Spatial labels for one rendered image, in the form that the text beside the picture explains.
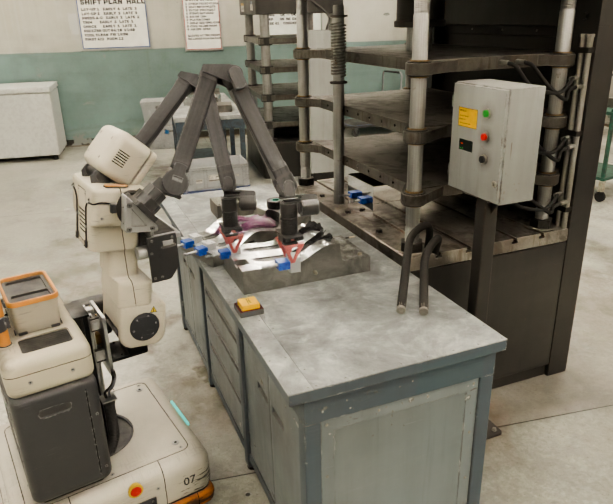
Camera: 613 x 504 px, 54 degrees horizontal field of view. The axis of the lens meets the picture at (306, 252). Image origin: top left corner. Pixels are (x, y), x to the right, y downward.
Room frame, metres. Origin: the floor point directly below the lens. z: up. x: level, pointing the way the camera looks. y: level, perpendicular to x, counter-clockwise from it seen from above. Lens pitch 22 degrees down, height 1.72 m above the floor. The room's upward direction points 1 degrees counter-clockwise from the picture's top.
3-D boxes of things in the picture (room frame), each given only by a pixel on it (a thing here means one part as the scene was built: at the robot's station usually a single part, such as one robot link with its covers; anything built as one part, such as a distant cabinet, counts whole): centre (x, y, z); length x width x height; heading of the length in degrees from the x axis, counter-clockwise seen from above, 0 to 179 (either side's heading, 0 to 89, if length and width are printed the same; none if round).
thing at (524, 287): (3.00, -0.55, 0.36); 1.30 x 0.85 x 0.72; 22
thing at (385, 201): (2.93, -0.50, 0.87); 0.50 x 0.27 x 0.17; 112
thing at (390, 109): (2.99, -0.57, 1.20); 1.29 x 0.83 x 0.19; 22
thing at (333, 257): (2.13, 0.04, 0.87); 0.50 x 0.26 x 0.14; 112
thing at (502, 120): (2.19, -0.69, 0.74); 0.31 x 0.22 x 1.47; 22
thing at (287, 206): (1.87, 0.05, 1.12); 0.07 x 0.06 x 0.07; 107
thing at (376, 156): (2.99, -0.57, 0.96); 1.29 x 0.83 x 0.18; 22
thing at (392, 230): (3.00, -0.56, 0.76); 1.30 x 0.84 x 0.07; 22
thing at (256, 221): (2.42, 0.25, 0.90); 0.26 x 0.18 x 0.08; 129
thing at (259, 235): (2.43, 0.25, 0.86); 0.50 x 0.26 x 0.11; 129
